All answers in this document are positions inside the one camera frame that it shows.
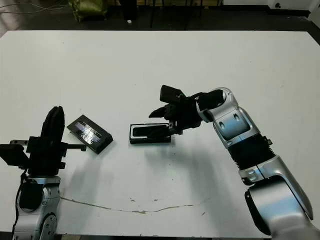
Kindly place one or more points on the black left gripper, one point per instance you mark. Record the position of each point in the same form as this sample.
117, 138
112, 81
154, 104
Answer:
45, 160

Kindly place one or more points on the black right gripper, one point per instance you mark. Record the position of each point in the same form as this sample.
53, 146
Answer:
187, 112

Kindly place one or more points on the slim black camera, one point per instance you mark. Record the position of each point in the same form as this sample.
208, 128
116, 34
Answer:
147, 131

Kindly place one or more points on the black box lid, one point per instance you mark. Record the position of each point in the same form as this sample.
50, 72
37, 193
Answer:
92, 136

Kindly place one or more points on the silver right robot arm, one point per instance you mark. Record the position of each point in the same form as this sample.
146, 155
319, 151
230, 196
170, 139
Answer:
232, 117

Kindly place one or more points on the black box with white insert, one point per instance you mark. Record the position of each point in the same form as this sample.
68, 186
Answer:
150, 140

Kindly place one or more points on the black metal chair legs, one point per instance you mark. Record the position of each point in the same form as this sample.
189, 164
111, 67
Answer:
151, 15

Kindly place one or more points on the olive green bag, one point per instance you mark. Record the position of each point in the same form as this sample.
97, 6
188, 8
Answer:
88, 8

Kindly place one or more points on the white cabinet with black knob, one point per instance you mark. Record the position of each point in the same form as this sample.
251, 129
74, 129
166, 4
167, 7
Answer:
290, 6

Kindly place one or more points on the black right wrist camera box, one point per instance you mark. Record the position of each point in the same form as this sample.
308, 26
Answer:
170, 93

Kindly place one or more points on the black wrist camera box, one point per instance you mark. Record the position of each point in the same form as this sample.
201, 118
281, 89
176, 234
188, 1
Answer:
170, 93
13, 155

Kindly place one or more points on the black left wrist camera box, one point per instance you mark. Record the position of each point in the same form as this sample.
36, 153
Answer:
13, 155

